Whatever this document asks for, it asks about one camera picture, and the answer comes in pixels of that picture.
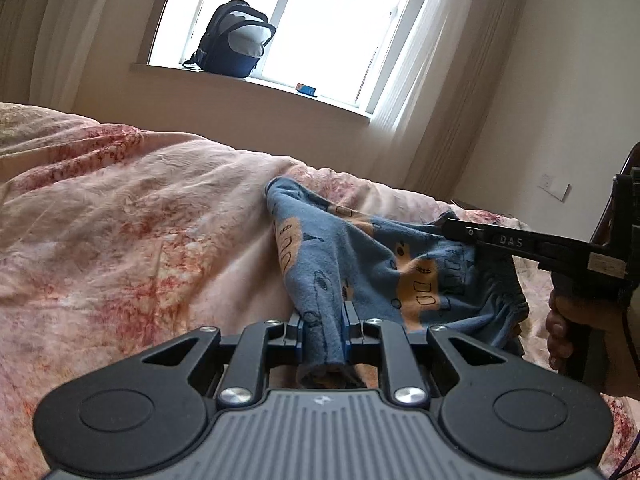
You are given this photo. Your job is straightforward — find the blue patterned child pants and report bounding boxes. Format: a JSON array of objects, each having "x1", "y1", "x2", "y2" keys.
[{"x1": 266, "y1": 178, "x2": 528, "y2": 388}]

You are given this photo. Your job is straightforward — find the person's right hand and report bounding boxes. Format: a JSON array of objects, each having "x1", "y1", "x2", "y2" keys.
[{"x1": 546, "y1": 287, "x2": 626, "y2": 370}]

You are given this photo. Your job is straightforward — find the pink floral bed quilt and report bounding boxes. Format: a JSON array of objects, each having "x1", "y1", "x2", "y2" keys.
[{"x1": 1, "y1": 103, "x2": 639, "y2": 479}]

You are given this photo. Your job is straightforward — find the small blue box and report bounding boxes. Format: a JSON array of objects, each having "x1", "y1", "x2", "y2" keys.
[{"x1": 295, "y1": 82, "x2": 316, "y2": 96}]

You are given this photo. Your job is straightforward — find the white framed window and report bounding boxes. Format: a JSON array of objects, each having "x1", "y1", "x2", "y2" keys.
[{"x1": 141, "y1": 0, "x2": 424, "y2": 115}]

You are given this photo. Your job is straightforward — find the dark blue backpack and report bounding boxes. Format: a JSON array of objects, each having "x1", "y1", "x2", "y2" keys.
[{"x1": 182, "y1": 0, "x2": 277, "y2": 78}]

